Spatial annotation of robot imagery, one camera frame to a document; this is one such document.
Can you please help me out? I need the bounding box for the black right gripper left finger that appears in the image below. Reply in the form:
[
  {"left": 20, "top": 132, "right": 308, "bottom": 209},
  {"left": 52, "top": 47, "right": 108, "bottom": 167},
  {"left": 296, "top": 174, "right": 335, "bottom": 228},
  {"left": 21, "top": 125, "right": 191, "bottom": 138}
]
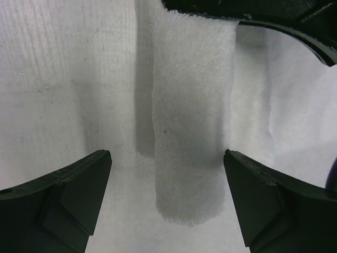
[{"left": 1, "top": 150, "right": 112, "bottom": 252}]

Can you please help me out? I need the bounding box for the white terry towel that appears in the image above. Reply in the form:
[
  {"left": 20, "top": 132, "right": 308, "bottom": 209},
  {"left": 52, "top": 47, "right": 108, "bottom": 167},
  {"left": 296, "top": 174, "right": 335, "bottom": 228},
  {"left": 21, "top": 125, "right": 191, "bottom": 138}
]
[{"left": 135, "top": 1, "right": 336, "bottom": 227}]

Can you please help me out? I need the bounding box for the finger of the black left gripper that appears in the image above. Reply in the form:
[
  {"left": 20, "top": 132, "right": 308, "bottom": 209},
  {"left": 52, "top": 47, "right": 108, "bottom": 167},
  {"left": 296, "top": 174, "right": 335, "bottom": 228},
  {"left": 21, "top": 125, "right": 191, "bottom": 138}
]
[{"left": 162, "top": 0, "right": 336, "bottom": 66}]

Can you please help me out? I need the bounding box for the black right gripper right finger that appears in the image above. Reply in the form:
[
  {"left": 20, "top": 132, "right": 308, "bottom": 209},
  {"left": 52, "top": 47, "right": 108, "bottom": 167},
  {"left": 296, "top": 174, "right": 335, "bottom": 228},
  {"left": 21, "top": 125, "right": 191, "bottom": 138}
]
[{"left": 224, "top": 150, "right": 336, "bottom": 252}]

